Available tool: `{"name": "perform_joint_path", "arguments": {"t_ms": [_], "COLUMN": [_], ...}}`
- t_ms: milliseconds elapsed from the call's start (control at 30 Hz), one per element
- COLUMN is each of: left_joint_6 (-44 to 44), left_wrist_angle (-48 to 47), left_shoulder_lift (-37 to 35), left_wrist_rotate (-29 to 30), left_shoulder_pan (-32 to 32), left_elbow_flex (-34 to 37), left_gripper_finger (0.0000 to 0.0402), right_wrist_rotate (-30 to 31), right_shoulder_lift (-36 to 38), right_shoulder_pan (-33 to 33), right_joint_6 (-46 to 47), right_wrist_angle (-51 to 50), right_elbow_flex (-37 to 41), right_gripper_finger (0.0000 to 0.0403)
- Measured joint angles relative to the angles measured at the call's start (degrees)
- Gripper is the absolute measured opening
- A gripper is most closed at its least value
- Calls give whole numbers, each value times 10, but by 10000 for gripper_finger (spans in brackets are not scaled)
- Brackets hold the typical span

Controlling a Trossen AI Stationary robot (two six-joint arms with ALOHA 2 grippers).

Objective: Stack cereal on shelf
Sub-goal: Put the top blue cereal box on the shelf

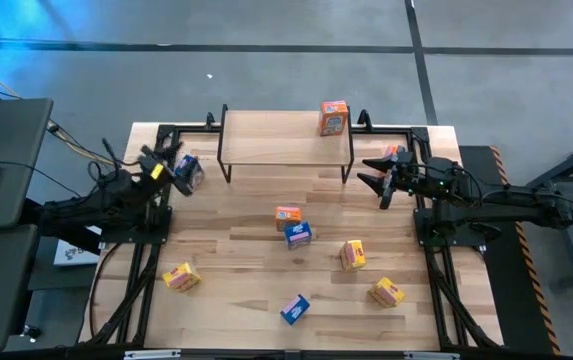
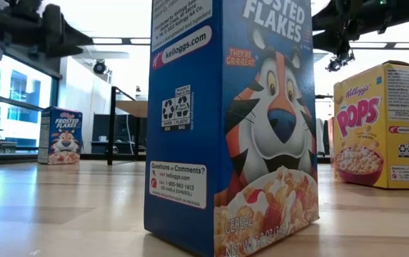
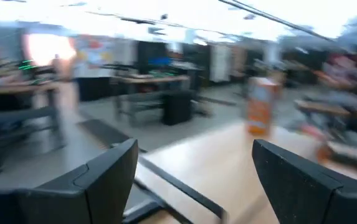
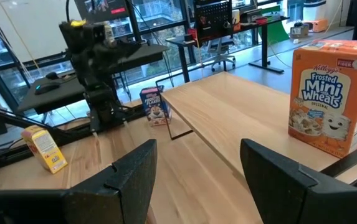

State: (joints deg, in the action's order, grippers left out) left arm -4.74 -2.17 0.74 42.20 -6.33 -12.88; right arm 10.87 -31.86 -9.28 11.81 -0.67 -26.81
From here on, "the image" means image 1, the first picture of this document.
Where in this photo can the silver metal bracket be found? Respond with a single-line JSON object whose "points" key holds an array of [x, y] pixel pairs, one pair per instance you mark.
{"points": [[151, 355], [431, 356]]}

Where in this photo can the blue Frosted Flakes cereal box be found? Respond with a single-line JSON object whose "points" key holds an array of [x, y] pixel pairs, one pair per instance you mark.
{"points": [[192, 169], [295, 309], [298, 234]]}

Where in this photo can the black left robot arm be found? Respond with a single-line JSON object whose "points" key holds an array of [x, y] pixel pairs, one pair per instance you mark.
{"points": [[91, 207]]}

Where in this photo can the wooden shelf black metal frame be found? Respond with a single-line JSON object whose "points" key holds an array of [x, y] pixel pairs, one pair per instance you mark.
{"points": [[276, 142]]}

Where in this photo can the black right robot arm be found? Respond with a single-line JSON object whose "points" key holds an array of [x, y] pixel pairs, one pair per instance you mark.
{"points": [[516, 207]]}

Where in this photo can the white printed box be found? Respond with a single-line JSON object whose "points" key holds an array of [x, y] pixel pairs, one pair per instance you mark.
{"points": [[73, 255]]}

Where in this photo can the orange Mini-Wheats cereal box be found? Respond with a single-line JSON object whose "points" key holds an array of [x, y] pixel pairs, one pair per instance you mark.
{"points": [[391, 150], [288, 215], [333, 120]]}

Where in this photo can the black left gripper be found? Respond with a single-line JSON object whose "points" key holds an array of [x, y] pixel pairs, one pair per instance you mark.
{"points": [[166, 175]]}

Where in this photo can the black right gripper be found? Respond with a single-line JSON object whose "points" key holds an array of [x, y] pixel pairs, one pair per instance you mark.
{"points": [[408, 175]]}

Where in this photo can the black hazard-striped floor mat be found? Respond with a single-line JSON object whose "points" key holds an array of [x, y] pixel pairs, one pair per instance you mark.
{"points": [[506, 300]]}

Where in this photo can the black caster wheel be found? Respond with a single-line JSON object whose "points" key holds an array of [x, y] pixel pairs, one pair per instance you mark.
{"points": [[31, 332]]}

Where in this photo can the black table clamp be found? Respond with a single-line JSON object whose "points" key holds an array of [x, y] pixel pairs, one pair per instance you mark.
{"points": [[364, 119], [210, 120]]}

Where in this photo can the black aluminium table frame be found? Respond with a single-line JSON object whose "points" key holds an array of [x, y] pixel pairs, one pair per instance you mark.
{"points": [[386, 131]]}

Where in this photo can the black diagonal support beam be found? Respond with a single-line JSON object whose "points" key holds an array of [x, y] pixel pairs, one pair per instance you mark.
{"points": [[66, 239]]}

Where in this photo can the yellow Corn Pops cereal box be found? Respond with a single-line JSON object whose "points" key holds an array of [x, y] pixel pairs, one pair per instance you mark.
{"points": [[181, 276], [353, 255], [387, 291]]}

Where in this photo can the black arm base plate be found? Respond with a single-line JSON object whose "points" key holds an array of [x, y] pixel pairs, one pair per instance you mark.
{"points": [[426, 237], [131, 237]]}

